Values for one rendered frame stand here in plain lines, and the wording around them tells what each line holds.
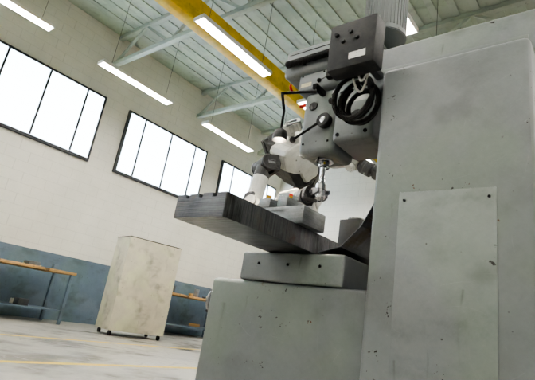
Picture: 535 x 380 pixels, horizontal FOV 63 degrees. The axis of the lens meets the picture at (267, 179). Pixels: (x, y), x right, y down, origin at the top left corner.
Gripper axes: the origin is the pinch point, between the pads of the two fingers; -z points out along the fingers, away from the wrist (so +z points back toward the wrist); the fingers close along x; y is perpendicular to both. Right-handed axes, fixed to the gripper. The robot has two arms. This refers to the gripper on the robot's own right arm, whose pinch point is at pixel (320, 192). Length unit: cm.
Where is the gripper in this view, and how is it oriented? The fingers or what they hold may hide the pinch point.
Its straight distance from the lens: 199.7
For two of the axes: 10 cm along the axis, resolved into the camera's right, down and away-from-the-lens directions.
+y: -1.6, 9.4, -3.0
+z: -4.5, 2.1, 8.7
